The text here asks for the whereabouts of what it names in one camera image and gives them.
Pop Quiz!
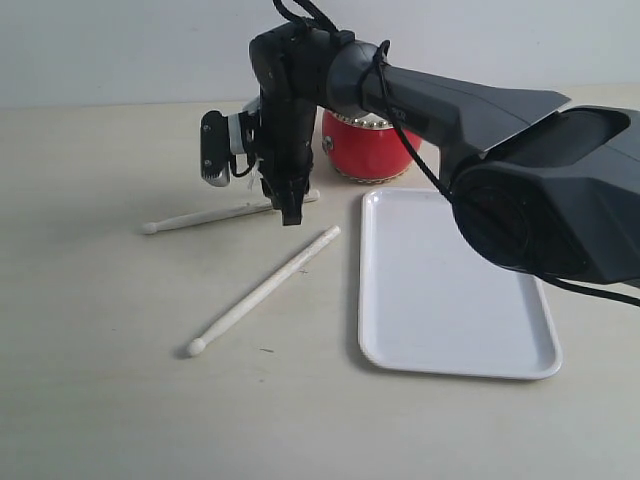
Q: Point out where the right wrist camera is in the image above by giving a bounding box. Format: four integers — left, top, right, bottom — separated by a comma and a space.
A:
200, 97, 260, 187

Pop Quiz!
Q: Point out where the small red drum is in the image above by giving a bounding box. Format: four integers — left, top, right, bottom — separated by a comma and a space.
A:
321, 110, 413, 183

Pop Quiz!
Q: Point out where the white plastic tray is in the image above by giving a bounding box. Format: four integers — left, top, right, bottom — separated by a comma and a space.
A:
358, 187, 563, 381

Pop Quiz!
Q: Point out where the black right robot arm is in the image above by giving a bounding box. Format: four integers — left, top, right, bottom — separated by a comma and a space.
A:
249, 22, 639, 284

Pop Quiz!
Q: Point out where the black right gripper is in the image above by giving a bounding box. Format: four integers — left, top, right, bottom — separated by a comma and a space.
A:
259, 97, 317, 226

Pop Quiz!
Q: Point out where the white drumstick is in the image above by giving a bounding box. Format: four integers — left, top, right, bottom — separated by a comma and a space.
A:
186, 225, 341, 358
141, 189, 320, 236

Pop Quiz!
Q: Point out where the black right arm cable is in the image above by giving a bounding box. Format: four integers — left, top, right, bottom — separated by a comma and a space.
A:
272, 0, 640, 309

